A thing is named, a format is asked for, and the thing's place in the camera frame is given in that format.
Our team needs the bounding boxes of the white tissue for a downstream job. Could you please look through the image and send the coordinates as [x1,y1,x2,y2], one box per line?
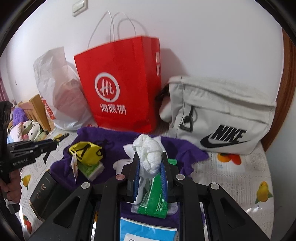
[132,135,165,179]

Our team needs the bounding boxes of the fruit print snack packet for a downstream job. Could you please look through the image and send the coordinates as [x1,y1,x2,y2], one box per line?
[70,153,79,182]

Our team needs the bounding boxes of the person's left hand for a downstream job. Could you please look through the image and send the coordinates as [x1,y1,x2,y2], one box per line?
[1,169,22,203]

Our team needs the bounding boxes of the white plush toys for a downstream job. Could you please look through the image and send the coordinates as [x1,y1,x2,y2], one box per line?
[8,120,48,143]

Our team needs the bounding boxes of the green wet wipes packet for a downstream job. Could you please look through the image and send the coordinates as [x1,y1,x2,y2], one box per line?
[131,172,178,219]

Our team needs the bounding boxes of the purple plush toy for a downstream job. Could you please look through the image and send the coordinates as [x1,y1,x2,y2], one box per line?
[13,107,28,126]

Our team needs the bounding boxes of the green white tissue pack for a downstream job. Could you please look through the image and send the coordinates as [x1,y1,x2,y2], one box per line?
[78,162,104,182]

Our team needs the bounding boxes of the wooden headboard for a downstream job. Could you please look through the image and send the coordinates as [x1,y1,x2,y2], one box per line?
[18,94,55,132]

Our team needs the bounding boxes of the dark green gold box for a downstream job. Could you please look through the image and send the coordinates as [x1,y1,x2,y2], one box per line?
[29,171,70,221]

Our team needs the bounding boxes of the blue tissue package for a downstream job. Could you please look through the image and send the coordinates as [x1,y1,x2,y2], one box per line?
[120,217,177,241]

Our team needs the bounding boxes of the beige Nike waist bag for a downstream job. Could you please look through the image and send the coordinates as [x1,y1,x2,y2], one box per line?
[159,76,276,155]

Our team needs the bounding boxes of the white plastic Miniso bag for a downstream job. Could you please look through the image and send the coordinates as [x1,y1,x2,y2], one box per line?
[33,47,97,131]

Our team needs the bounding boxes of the fruit print bedsheet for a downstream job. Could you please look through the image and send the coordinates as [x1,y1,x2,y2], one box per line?
[17,127,274,239]

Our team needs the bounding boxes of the red paper shopping bag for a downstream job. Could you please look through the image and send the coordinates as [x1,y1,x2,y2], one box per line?
[74,25,162,133]

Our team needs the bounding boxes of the black strap piece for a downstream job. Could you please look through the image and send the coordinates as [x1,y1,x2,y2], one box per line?
[43,133,70,165]

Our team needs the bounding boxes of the brown wooden door frame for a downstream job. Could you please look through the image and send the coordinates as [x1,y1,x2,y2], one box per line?
[261,31,296,151]

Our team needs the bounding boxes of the white wall switch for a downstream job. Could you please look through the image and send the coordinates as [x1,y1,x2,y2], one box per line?
[72,0,88,17]

